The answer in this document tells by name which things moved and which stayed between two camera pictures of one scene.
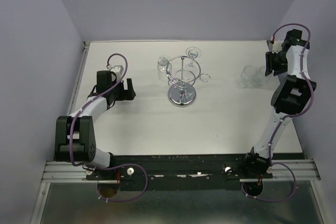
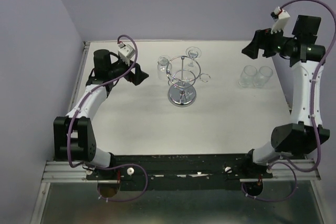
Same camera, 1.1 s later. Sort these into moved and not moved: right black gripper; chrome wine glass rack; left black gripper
Moved: right black gripper; left black gripper
Not moved: chrome wine glass rack
